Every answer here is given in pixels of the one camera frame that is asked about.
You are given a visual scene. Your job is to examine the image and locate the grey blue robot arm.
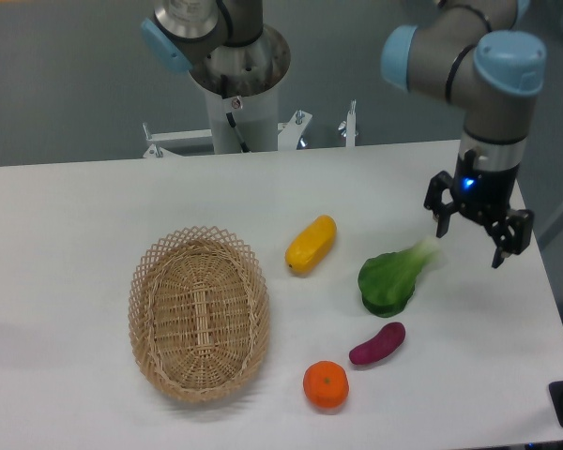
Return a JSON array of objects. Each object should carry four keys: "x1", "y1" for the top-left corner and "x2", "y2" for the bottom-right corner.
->
[{"x1": 141, "y1": 1, "x2": 547, "y2": 265}]

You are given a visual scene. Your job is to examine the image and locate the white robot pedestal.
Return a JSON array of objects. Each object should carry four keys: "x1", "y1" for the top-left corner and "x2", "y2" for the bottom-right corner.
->
[{"x1": 186, "y1": 23, "x2": 292, "y2": 155}]

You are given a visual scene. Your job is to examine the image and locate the orange tangerine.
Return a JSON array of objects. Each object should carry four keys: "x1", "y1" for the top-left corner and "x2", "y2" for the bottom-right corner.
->
[{"x1": 303, "y1": 361, "x2": 350, "y2": 409}]

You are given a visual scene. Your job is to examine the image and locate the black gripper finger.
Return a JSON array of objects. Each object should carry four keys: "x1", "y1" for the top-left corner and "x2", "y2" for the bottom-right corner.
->
[
  {"x1": 485, "y1": 209, "x2": 535, "y2": 269},
  {"x1": 423, "y1": 171, "x2": 458, "y2": 238}
]

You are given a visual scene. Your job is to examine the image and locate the white metal base frame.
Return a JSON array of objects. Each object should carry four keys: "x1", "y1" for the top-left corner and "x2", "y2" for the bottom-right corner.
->
[{"x1": 143, "y1": 99, "x2": 358, "y2": 158}]

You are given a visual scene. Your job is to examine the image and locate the woven wicker basket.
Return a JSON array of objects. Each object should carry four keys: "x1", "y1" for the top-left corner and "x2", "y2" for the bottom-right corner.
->
[{"x1": 128, "y1": 226, "x2": 270, "y2": 403}]

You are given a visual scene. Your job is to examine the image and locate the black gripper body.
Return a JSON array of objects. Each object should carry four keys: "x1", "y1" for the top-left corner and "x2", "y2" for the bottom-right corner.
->
[{"x1": 452, "y1": 149, "x2": 519, "y2": 227}]

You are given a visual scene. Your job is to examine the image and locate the purple sweet potato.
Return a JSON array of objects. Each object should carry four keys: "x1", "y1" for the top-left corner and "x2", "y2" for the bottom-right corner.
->
[{"x1": 349, "y1": 322, "x2": 406, "y2": 366}]

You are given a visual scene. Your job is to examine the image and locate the yellow mango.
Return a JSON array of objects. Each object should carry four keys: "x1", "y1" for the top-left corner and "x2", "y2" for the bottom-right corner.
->
[{"x1": 284, "y1": 215, "x2": 337, "y2": 275}]

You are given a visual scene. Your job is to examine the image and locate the green leafy vegetable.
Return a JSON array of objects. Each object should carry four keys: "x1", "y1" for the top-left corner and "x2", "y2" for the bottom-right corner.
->
[{"x1": 358, "y1": 237, "x2": 440, "y2": 318}]

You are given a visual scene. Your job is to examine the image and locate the black cable on pedestal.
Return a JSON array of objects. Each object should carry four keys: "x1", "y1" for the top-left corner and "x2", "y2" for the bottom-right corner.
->
[{"x1": 220, "y1": 73, "x2": 251, "y2": 154}]

